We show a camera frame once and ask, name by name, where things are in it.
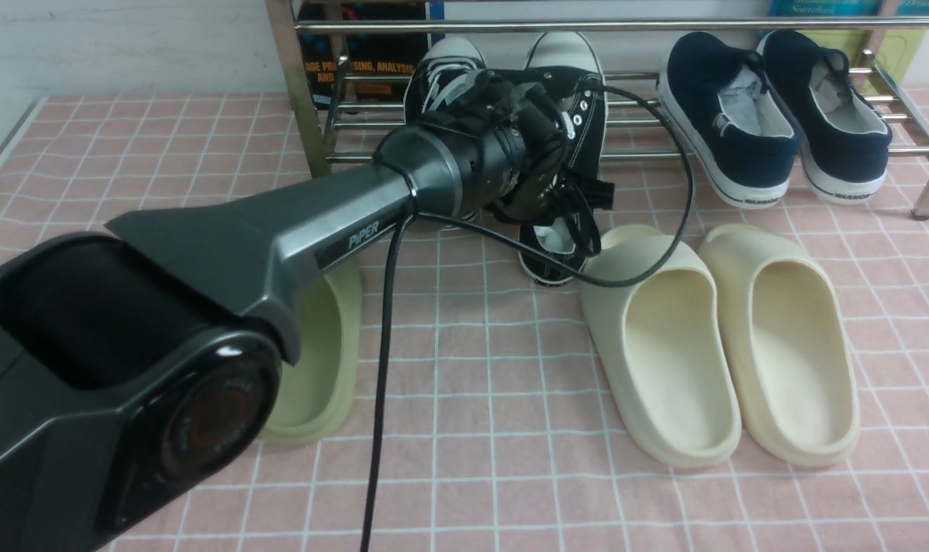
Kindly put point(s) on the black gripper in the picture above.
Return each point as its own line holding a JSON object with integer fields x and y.
{"x": 528, "y": 143}

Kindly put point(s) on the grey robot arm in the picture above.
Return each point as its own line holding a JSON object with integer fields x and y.
{"x": 137, "y": 362}

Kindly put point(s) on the navy slip-on shoe left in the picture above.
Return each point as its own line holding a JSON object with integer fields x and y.
{"x": 722, "y": 100}

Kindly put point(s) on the navy slip-on shoe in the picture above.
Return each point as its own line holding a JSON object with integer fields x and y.
{"x": 845, "y": 143}
{"x": 722, "y": 100}

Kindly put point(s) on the navy slip-on shoe right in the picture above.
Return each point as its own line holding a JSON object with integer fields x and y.
{"x": 845, "y": 143}

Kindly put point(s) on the black book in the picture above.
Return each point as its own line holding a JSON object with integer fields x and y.
{"x": 368, "y": 53}

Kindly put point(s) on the cream left foam slipper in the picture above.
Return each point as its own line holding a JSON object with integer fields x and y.
{"x": 660, "y": 347}

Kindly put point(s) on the cream foam slipper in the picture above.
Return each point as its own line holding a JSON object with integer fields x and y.
{"x": 660, "y": 347}
{"x": 785, "y": 341}

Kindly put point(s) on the teal book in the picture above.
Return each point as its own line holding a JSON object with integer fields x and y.
{"x": 845, "y": 8}

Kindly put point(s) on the green right foam slipper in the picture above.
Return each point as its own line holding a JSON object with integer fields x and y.
{"x": 316, "y": 393}

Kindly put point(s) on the cream right foam slipper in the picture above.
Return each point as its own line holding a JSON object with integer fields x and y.
{"x": 785, "y": 341}

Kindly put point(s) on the yellow-green box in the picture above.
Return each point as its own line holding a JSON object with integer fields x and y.
{"x": 895, "y": 54}

